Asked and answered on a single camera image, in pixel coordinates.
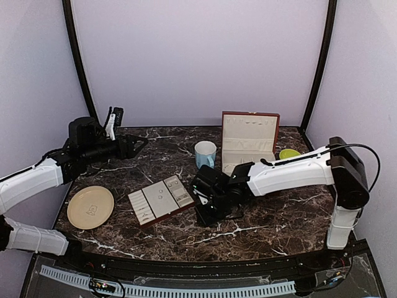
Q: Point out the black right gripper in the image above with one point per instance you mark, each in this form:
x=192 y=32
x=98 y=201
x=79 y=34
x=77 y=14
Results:
x=206 y=219

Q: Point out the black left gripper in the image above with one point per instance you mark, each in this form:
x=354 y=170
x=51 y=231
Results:
x=128 y=149

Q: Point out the brown jewelry tray insert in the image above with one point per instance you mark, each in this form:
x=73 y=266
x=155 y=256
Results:
x=150 y=210

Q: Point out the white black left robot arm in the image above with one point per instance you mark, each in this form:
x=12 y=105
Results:
x=55 y=168

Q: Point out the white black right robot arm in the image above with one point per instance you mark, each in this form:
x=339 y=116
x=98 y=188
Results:
x=335 y=164

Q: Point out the brown open jewelry box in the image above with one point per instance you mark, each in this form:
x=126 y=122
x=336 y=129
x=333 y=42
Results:
x=247 y=137

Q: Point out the light blue mug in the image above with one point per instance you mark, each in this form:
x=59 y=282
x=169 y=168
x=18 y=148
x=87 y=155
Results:
x=205 y=153

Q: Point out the beige round plate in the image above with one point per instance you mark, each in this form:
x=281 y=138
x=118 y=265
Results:
x=90 y=207

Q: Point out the green bowl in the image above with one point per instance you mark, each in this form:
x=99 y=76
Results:
x=288 y=153

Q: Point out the white slotted cable duct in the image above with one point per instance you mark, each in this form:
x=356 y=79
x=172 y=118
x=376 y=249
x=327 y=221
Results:
x=148 y=287

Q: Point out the black front table rail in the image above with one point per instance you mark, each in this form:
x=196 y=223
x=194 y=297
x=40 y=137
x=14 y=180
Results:
x=295 y=266

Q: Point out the black left corner post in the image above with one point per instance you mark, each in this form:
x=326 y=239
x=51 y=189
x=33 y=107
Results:
x=77 y=58

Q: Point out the black corner post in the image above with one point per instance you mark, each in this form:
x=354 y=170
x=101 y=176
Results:
x=321 y=64
x=77 y=58

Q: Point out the black right corner post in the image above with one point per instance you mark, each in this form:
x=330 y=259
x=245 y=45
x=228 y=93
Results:
x=321 y=64

